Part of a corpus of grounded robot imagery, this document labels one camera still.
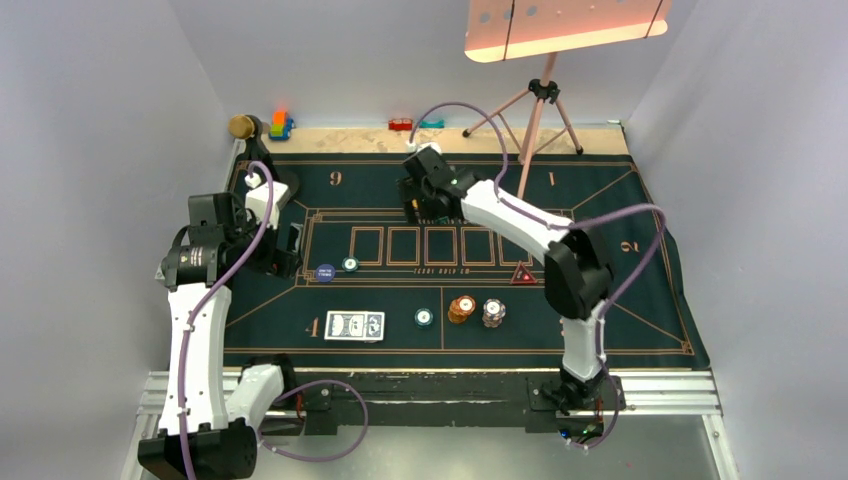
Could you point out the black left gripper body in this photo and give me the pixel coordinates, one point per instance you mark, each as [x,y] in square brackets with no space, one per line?
[266,257]

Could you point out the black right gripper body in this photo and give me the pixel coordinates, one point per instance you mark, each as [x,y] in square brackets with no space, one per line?
[409,193]

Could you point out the purple small blind button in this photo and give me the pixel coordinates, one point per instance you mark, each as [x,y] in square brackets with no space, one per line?
[325,273]

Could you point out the orange poker chip stack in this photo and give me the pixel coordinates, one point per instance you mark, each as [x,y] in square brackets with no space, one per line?
[460,309]

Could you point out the red triangle marker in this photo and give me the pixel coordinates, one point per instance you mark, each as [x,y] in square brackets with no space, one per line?
[523,275]

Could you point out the green poker chip stack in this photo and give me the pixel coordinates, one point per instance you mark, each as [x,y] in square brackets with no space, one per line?
[424,318]

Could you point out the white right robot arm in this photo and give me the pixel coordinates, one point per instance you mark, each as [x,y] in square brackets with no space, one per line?
[578,272]

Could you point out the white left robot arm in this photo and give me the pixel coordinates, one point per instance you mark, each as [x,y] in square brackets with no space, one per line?
[203,432]

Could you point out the teal toy block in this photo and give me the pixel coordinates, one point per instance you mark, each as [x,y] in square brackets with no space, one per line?
[433,124]

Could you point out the red toy block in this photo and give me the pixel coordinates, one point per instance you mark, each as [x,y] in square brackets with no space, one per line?
[400,124]

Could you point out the blue playing card deck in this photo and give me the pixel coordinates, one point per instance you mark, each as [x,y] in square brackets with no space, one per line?
[359,326]

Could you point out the green poker table mat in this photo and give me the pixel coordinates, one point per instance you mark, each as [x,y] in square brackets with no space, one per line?
[349,206]

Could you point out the colourful toy block stack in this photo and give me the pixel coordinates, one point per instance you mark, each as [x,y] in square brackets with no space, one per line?
[281,126]

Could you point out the pink white poker chip stack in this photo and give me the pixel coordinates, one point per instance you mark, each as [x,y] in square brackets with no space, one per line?
[493,313]

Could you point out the pink tripod stand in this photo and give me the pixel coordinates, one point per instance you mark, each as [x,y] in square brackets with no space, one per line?
[546,91]

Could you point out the pink perforated board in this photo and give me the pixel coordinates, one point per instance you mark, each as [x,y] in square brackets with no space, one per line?
[505,30]

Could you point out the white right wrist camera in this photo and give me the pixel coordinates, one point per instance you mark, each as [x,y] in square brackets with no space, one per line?
[413,148]

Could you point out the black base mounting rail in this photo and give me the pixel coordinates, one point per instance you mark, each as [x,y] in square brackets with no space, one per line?
[535,400]

